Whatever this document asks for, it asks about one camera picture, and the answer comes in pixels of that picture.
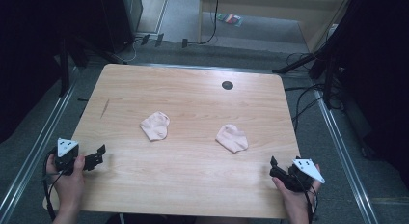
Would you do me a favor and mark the person's right hand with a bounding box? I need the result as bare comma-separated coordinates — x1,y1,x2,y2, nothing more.
271,163,322,216

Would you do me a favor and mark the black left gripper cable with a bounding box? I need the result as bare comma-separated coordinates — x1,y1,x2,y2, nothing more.
41,152,66,222

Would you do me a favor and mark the white cable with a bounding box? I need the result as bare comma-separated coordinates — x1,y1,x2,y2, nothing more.
119,39,143,64

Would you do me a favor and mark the black curtain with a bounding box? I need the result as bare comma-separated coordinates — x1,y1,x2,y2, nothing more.
0,0,107,145
327,0,409,189

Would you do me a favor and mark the pale pink sock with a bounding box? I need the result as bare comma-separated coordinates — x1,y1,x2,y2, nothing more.
139,111,171,142
215,123,250,154

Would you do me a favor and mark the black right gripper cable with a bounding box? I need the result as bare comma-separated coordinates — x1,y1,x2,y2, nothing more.
297,174,320,224

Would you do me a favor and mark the metal floor rail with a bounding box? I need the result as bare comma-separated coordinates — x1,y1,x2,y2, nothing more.
0,65,81,220
312,88,380,224

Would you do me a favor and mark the bundle of black floor cables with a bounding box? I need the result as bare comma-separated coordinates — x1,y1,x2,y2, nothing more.
283,50,346,133

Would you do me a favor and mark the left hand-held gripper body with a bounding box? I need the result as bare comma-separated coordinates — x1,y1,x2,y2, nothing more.
52,137,80,176

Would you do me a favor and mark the black metal stand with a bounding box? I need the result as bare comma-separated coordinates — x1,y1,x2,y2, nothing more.
58,35,71,98
271,40,345,111

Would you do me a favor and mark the light wooden shelf unit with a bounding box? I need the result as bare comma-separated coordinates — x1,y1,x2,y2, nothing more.
197,0,356,54

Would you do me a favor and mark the black hanging cable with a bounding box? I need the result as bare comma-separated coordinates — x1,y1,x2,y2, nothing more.
196,0,222,45

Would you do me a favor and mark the person's left hand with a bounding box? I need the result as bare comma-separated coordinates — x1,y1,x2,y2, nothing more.
45,154,87,215

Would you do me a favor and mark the black cabinet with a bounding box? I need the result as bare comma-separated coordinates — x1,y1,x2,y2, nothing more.
97,0,145,53

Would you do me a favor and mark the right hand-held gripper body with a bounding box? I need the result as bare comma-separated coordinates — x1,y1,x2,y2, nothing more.
286,156,326,193

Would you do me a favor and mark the colourful packet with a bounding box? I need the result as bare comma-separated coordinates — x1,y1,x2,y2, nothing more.
216,13,244,28

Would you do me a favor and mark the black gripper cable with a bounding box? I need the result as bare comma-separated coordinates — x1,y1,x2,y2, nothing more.
41,152,66,222
297,174,320,224

